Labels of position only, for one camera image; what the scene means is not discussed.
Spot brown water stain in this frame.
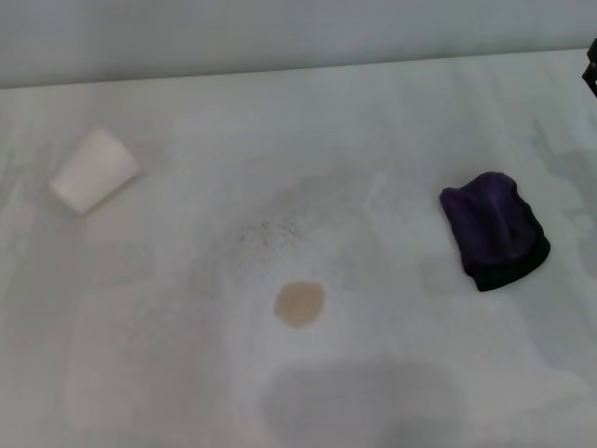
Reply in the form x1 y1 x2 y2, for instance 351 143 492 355
272 280 326 331

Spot white paper cup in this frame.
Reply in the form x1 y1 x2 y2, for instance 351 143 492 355
49 126 143 217

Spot purple rag with black edge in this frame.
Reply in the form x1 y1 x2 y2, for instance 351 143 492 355
438 171 552 294

